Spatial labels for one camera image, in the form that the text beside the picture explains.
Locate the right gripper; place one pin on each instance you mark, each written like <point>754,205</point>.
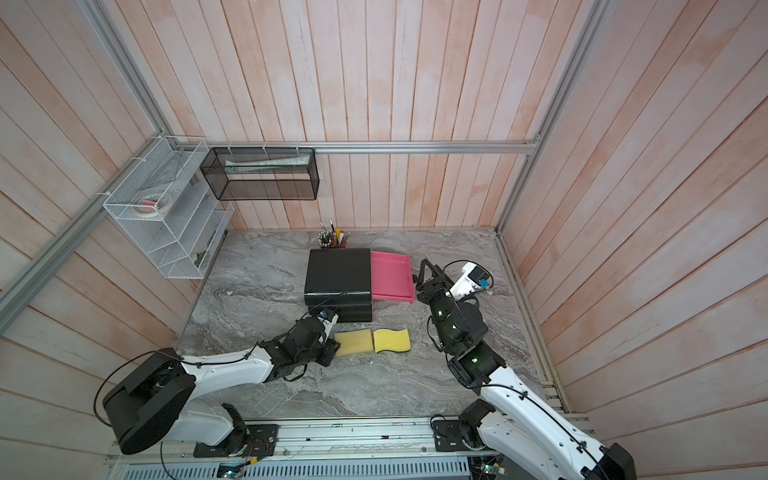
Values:
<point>439,291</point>

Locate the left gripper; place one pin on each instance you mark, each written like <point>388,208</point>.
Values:
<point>330,352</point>

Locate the yellow sponge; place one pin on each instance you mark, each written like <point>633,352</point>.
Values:
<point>354,342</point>
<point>386,340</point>

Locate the black drawer cabinet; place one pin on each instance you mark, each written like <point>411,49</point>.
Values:
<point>340,280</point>

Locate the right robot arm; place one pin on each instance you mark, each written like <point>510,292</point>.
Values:
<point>507,416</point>

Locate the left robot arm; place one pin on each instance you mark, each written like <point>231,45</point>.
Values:
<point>154,403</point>

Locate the tape roll on shelf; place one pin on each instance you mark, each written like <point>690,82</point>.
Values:
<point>149,205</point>

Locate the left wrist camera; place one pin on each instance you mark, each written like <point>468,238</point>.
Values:
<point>327,319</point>

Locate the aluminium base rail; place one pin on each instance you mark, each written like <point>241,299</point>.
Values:
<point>368,441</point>

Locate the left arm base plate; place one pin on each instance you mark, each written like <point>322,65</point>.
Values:
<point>257,440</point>

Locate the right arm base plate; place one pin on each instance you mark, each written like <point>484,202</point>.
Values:
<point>453,435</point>

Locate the black mesh wall basket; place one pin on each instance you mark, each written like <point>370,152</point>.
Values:
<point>262,173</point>

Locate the white wire wall shelf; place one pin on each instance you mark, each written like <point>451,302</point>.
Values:
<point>183,240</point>

